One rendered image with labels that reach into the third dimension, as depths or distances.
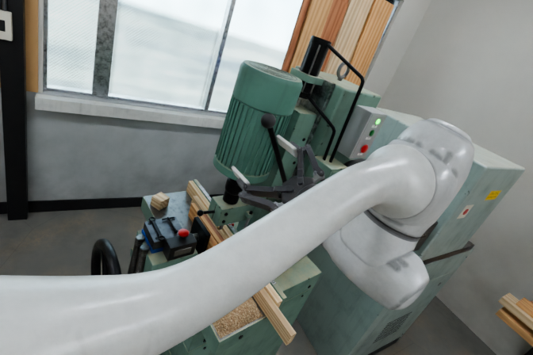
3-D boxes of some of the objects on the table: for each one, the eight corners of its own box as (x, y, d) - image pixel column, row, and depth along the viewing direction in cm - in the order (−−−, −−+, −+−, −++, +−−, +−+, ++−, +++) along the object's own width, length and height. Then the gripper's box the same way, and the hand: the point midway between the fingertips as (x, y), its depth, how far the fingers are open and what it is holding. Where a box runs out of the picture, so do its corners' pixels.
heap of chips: (204, 307, 77) (207, 299, 76) (245, 290, 87) (249, 281, 85) (220, 338, 72) (224, 329, 70) (262, 315, 81) (267, 307, 79)
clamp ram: (170, 242, 93) (176, 219, 89) (192, 236, 98) (198, 215, 94) (182, 262, 87) (188, 240, 84) (204, 256, 92) (211, 234, 89)
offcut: (150, 204, 106) (151, 196, 104) (159, 200, 110) (161, 191, 108) (159, 210, 105) (161, 202, 103) (168, 205, 109) (170, 197, 107)
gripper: (272, 258, 56) (219, 192, 70) (361, 183, 63) (297, 137, 77) (263, 241, 51) (208, 173, 64) (362, 161, 58) (293, 116, 71)
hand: (258, 156), depth 70 cm, fingers open, 13 cm apart
